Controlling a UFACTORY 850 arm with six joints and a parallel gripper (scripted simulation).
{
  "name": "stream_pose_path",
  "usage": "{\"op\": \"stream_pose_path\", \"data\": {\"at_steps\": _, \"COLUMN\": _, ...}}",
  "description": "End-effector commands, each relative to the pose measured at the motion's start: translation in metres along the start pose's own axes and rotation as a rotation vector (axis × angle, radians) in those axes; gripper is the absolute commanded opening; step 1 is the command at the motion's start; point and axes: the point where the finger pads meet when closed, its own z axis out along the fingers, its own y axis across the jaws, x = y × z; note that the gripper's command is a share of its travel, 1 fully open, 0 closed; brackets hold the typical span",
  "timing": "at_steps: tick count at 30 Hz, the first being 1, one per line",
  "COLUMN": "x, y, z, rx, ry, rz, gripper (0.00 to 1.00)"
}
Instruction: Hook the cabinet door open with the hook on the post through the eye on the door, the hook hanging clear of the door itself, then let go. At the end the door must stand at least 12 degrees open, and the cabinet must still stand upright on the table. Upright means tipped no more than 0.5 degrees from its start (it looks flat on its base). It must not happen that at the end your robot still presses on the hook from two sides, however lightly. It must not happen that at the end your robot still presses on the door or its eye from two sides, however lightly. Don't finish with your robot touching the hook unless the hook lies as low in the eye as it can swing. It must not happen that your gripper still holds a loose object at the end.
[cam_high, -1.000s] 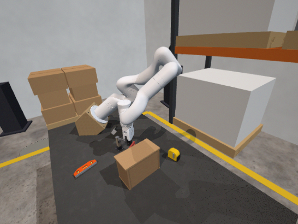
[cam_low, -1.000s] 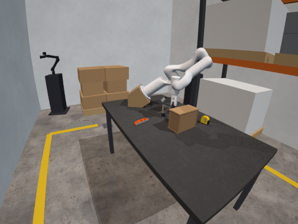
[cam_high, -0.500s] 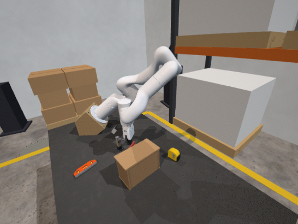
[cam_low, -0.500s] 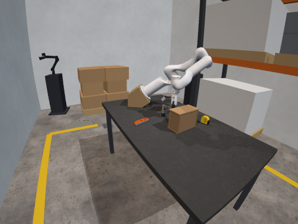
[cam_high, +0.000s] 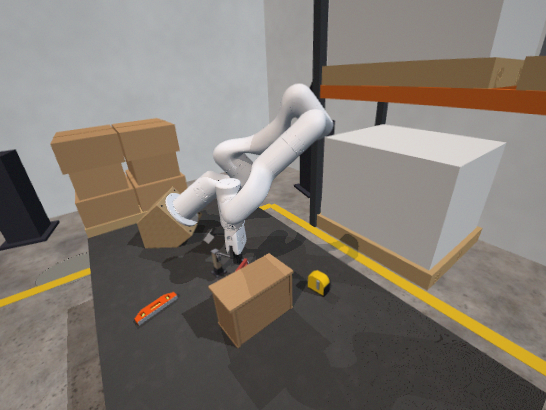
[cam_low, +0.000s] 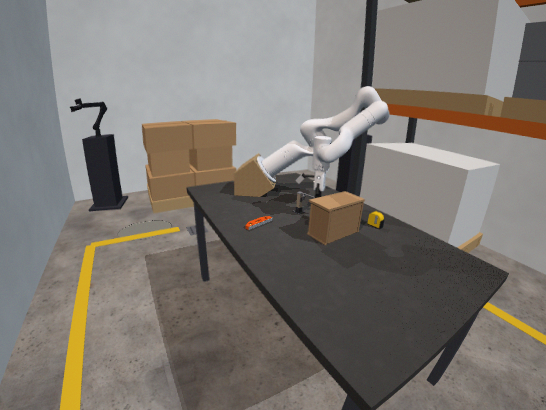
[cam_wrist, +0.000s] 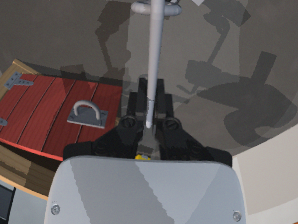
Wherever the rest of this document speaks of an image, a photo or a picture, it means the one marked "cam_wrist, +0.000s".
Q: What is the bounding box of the tan wooden cabinet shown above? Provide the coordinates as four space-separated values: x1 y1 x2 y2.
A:
0 59 122 200

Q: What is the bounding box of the yellow tape measure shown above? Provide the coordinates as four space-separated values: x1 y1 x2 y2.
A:
135 153 150 160

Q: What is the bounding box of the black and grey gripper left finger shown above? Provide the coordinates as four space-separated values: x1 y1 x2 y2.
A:
63 78 148 160

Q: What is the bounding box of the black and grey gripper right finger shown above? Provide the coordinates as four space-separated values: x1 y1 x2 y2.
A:
152 79 233 167

